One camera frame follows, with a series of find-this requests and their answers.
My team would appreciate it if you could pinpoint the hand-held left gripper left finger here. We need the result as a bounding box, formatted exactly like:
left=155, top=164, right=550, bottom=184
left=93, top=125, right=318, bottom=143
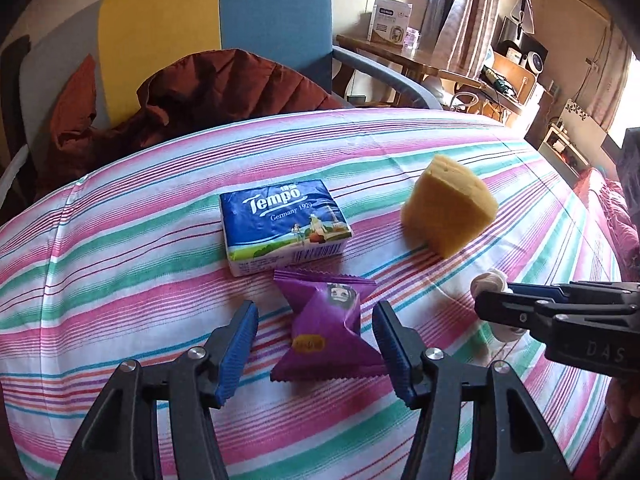
left=55, top=300, right=260, bottom=480

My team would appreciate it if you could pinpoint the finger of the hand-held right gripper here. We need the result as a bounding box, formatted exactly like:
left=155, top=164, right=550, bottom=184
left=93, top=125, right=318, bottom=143
left=473, top=290, right=552, bottom=334
left=507, top=281, right=640, bottom=307

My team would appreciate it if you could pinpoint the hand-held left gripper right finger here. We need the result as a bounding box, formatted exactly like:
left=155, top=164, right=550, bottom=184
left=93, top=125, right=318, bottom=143
left=371, top=301, right=571, bottom=480

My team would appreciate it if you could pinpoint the grey-white cloth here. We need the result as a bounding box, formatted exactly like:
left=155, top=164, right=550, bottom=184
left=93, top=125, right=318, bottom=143
left=470, top=268, right=526, bottom=345

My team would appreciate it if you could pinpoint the purple snack packet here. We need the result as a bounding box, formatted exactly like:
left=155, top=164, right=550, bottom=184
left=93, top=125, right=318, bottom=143
left=270, top=268, right=388, bottom=383

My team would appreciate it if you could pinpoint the pink red quilt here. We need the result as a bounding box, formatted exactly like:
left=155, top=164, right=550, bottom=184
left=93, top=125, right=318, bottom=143
left=572, top=167, right=640, bottom=271

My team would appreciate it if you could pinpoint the large yellow sponge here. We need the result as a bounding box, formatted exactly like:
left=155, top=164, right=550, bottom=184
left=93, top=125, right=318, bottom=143
left=401, top=154, right=498, bottom=259

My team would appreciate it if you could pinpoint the blue tissue pack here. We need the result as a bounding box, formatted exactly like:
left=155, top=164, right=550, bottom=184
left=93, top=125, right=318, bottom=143
left=219, top=179, right=354, bottom=277

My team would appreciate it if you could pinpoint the striped bedsheet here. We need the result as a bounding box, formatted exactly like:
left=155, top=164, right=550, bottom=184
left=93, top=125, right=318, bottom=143
left=0, top=107, right=623, bottom=480

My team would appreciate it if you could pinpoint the white flower-print cabinet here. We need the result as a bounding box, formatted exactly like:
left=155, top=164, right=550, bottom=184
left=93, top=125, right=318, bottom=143
left=539, top=99, right=603, bottom=173

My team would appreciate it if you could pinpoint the dark red puffer jacket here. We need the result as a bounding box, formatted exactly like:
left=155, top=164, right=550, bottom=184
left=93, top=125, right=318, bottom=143
left=37, top=49, right=351, bottom=196

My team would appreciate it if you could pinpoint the wooden desk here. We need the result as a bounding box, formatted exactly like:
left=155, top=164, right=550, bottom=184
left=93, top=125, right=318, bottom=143
left=336, top=35, right=536, bottom=111

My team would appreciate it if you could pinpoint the beige patterned curtain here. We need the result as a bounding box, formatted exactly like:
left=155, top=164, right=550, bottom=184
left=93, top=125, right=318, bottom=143
left=425, top=0, right=503, bottom=81

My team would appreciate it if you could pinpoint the white appliance box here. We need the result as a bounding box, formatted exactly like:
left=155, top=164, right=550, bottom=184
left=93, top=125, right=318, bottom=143
left=367, top=0, right=413, bottom=43

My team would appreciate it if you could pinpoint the grey yellow blue armchair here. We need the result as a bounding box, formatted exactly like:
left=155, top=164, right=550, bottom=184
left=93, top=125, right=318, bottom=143
left=0, top=0, right=443, bottom=196

